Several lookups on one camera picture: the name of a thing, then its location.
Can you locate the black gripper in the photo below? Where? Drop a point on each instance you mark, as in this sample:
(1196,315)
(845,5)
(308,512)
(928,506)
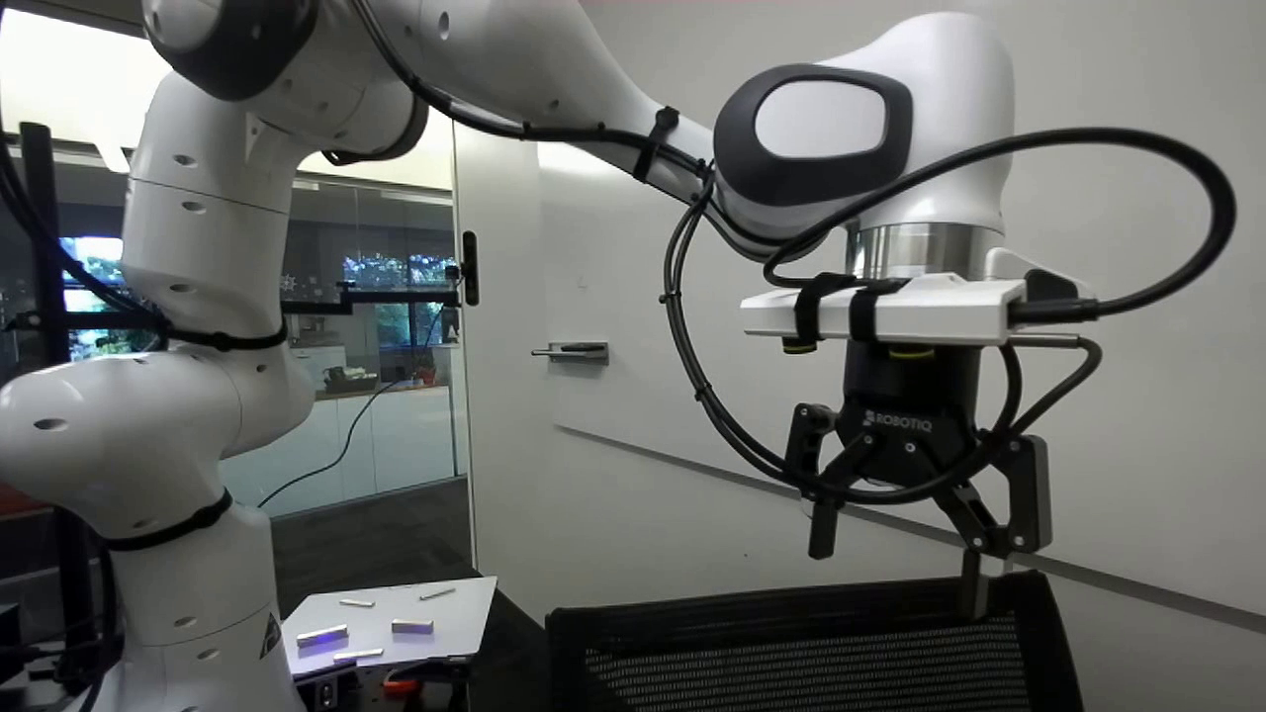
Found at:
(907,426)

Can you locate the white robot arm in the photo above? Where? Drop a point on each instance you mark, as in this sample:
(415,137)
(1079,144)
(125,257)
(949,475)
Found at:
(133,443)

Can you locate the black mesh office chair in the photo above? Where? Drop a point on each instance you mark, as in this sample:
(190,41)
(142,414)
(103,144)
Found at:
(881,645)

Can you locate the grey marker on side table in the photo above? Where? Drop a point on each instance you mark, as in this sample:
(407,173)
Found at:
(320,637)

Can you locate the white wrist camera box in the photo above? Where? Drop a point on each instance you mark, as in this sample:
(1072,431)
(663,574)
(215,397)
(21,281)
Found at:
(920,310)

